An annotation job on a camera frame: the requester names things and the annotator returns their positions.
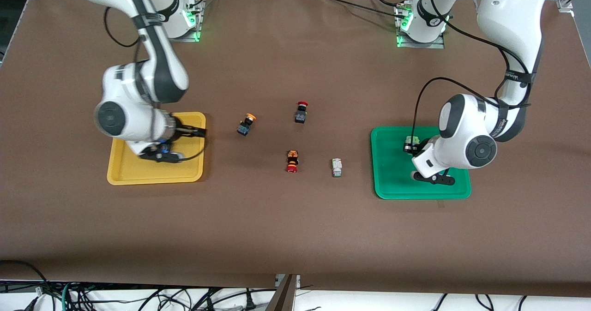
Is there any black cable on mat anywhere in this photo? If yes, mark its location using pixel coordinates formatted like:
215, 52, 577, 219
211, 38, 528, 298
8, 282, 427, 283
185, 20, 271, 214
315, 0, 401, 16

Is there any brown table leg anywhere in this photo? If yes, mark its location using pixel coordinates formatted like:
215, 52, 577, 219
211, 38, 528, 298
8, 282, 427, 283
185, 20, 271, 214
265, 275, 296, 311

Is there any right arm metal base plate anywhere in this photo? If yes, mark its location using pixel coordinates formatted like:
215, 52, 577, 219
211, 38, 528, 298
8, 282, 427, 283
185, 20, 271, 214
167, 0, 205, 42

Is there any black floor cable loop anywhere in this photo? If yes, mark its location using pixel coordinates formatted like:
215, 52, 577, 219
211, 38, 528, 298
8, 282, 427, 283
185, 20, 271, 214
0, 260, 49, 311

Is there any yellow push button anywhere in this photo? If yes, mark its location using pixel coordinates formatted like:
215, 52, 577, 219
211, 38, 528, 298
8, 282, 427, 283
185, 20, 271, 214
237, 113, 257, 137

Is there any white table bracket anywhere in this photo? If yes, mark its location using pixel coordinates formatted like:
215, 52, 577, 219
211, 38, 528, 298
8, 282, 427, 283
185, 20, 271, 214
275, 274, 301, 289

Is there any yellow plastic tray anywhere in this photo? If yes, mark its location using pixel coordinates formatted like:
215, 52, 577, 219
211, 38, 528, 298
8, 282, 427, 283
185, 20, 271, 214
107, 112, 206, 185

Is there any green plastic tray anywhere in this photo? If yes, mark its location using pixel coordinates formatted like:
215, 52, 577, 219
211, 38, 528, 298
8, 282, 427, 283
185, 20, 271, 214
371, 126, 472, 200

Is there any brown table mat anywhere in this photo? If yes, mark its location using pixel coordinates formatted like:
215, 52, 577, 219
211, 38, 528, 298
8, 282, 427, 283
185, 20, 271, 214
0, 0, 591, 298

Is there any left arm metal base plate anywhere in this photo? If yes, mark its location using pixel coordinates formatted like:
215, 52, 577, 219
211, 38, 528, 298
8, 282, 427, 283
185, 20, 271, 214
396, 4, 445, 49

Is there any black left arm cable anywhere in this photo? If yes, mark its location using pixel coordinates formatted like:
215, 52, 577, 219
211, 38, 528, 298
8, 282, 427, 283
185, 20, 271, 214
412, 0, 532, 141

